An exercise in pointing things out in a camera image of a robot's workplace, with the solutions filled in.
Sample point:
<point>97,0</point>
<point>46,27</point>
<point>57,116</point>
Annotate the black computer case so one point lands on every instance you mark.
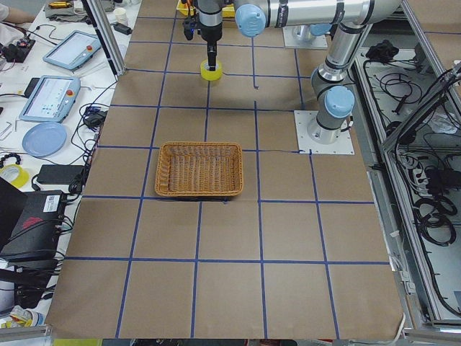
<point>29,224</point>

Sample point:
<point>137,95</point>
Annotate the teach pendant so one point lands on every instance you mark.
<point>73,51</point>
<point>51,100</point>

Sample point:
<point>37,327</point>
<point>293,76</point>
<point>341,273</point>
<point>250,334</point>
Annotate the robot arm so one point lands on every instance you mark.
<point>211,25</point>
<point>353,20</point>

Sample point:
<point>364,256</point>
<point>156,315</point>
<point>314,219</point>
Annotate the upper teach pendant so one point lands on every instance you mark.
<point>73,51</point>

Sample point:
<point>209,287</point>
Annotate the aluminium frame post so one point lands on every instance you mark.
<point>104,32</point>

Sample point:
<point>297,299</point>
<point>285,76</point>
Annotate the brown wicker basket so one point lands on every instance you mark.
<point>199,169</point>

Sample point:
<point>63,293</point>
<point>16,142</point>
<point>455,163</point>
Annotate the lower teach pendant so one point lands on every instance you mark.
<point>51,100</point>

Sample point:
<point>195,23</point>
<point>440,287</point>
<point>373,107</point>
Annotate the yellow clear tape roll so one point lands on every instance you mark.
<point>209,75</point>

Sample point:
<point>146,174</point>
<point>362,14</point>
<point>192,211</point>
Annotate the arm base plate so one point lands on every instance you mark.
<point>311,37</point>
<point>313,139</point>

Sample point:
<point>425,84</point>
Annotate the light blue plate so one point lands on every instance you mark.
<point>44,139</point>

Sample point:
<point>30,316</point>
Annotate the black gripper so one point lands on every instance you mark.
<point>211,32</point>

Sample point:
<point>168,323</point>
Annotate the black power brick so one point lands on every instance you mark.
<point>51,174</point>

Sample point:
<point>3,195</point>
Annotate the white paper cup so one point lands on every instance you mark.
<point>121,16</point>

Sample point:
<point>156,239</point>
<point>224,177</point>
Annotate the yellow tape roll on desk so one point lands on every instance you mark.
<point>15,175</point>

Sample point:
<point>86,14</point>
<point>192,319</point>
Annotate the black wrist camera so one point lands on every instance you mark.
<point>189,26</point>

